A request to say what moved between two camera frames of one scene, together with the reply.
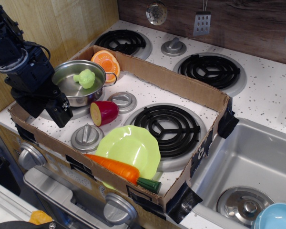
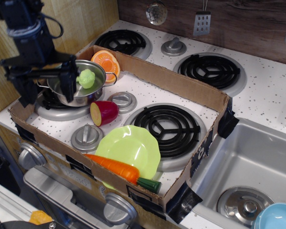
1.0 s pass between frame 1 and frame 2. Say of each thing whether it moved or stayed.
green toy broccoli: stayed
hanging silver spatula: stayed
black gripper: moved
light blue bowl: stayed
